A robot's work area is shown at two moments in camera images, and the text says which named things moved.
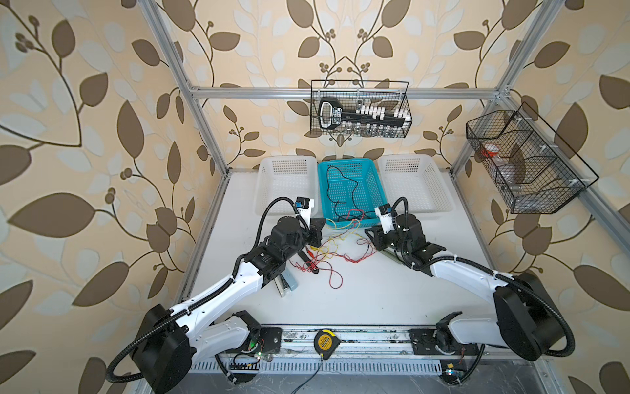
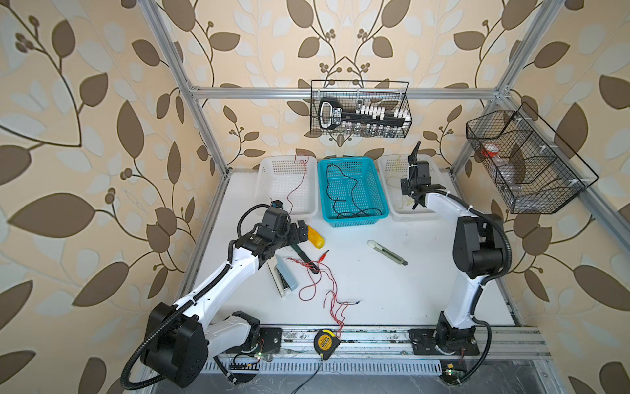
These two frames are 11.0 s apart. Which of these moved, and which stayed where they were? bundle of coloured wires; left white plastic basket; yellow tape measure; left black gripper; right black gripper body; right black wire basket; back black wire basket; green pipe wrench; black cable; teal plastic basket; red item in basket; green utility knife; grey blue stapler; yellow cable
Moved: yellow cable; bundle of coloured wires; left black gripper; black cable; right black gripper body
Stayed: red item in basket; left white plastic basket; grey blue stapler; teal plastic basket; right black wire basket; back black wire basket; yellow tape measure; green pipe wrench; green utility knife
